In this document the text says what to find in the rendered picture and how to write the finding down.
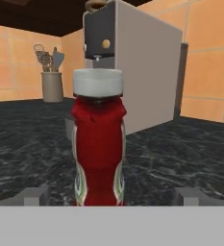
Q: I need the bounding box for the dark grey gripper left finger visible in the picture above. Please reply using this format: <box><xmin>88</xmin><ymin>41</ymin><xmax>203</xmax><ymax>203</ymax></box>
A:
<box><xmin>0</xmin><ymin>184</ymin><xmax>51</xmax><ymax>207</ymax></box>

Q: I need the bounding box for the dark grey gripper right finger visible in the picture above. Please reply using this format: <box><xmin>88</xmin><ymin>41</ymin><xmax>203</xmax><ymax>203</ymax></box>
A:
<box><xmin>173</xmin><ymin>186</ymin><xmax>224</xmax><ymax>207</ymax></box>

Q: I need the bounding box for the red condiment bottle white cap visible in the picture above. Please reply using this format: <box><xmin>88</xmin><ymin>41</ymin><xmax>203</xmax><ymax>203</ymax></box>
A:
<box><xmin>70</xmin><ymin>67</ymin><xmax>128</xmax><ymax>207</ymax></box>

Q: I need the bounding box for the beige utensil pot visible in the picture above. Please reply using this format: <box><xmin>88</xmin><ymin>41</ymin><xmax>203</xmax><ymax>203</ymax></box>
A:
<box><xmin>40</xmin><ymin>71</ymin><xmax>64</xmax><ymax>104</ymax></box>

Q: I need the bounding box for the grey coffee machine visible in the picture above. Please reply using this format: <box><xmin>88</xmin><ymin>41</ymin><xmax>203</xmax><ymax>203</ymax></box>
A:
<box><xmin>64</xmin><ymin>0</ymin><xmax>189</xmax><ymax>142</ymax></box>

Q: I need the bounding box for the grey spatula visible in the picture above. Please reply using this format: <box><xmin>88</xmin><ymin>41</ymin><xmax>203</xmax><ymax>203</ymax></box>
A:
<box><xmin>51</xmin><ymin>46</ymin><xmax>65</xmax><ymax>73</ymax></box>

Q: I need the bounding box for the brown round object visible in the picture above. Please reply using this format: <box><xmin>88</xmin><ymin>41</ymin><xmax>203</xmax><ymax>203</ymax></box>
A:
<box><xmin>85</xmin><ymin>0</ymin><xmax>109</xmax><ymax>12</ymax></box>

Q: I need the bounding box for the wire whisk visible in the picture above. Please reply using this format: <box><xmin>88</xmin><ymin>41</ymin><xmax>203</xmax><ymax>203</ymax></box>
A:
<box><xmin>33</xmin><ymin>43</ymin><xmax>54</xmax><ymax>73</ymax></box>

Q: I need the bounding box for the dark wood wall cabinet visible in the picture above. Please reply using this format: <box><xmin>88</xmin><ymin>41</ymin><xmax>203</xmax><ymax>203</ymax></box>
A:
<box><xmin>0</xmin><ymin>0</ymin><xmax>154</xmax><ymax>38</ymax></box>

